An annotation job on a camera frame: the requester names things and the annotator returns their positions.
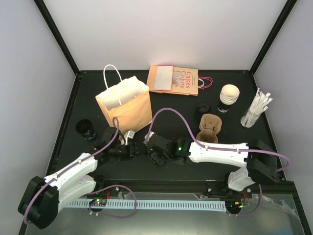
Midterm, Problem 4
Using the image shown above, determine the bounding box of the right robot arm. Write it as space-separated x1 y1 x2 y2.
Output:
144 132 277 197

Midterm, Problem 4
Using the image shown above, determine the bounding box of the light blue cable duct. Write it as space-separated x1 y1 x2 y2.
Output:
66 198 226 212

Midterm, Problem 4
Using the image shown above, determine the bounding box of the black frame post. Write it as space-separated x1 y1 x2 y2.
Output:
249 0 297 75
34 0 80 75

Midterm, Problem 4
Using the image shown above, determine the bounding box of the black frame post left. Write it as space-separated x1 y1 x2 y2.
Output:
34 0 80 75

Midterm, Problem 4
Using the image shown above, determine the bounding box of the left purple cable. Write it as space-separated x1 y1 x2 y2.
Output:
23 117 137 225

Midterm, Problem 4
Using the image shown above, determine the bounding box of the orange paper bag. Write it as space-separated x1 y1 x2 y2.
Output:
95 64 153 134

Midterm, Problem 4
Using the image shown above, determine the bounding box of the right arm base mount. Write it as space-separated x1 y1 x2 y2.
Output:
203 181 252 201

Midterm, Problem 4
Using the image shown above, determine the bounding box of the purple cable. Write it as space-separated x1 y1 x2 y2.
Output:
146 107 291 218
23 117 137 225

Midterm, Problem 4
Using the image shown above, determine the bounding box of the orange flat bag stack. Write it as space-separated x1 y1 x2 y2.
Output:
146 65 174 92

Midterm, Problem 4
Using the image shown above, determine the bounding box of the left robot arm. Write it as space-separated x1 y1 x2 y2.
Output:
18 127 142 229

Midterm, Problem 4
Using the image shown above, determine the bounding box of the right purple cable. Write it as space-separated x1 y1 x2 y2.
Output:
146 107 291 218

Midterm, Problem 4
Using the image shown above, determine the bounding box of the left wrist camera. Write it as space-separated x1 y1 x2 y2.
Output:
124 130 135 145

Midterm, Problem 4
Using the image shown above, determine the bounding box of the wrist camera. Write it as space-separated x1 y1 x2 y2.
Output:
124 130 135 145
143 131 155 145

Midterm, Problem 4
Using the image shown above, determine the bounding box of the stack of black lids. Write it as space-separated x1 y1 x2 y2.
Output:
195 103 211 116

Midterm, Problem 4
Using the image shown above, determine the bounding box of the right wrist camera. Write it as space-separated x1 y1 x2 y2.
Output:
143 131 155 145

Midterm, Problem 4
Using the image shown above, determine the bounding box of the jar of white stirrers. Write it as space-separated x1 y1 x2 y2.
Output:
241 88 273 128

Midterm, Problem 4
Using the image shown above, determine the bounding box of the black frame post right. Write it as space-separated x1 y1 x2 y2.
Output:
249 0 297 75

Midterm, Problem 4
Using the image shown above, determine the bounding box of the stack of paper cups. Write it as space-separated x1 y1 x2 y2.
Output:
218 84 240 113

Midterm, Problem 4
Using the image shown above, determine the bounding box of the Cakes printed paper bag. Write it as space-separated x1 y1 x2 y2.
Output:
160 67 213 96

